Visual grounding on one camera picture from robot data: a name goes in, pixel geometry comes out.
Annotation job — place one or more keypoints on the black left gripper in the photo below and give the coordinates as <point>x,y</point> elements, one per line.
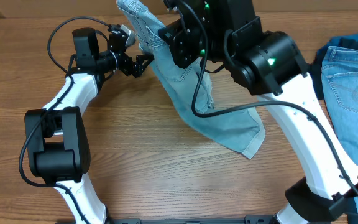
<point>126,63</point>

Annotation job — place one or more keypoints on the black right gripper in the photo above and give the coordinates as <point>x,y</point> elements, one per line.
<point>180,43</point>

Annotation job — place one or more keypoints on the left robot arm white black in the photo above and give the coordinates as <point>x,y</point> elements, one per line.
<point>56,142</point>

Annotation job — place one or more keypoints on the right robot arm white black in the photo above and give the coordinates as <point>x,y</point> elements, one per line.
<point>272,68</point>

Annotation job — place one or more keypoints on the blue jeans with pocket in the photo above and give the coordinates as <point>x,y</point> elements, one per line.
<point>339,76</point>

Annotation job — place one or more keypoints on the dark blue garment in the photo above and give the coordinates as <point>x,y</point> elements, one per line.
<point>346,41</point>

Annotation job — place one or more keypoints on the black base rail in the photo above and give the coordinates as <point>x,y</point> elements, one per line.
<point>248,219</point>

